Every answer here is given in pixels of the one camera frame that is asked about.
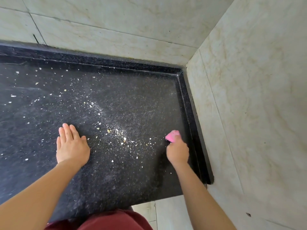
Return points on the person's right hand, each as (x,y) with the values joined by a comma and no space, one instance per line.
(178,152)

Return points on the person's left hand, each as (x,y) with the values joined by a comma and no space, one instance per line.
(73,150)

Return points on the person's left little finger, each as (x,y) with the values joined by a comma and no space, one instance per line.
(58,144)

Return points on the person's left thumb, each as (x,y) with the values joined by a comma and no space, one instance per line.
(84,140)

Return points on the person's left middle finger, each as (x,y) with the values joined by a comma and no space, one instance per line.
(67,132)

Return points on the person's right fingers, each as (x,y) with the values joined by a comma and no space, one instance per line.
(174,144)

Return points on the pink sponge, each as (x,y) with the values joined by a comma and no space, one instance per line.
(172,136)

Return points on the person's left forearm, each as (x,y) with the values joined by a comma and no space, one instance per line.
(40,194)

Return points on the person's right forearm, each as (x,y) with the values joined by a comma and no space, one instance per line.
(200,198)

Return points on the scattered pale food crumbs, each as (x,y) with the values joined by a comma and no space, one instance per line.
(115,131)

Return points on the maroon garment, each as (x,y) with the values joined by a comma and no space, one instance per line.
(108,221)

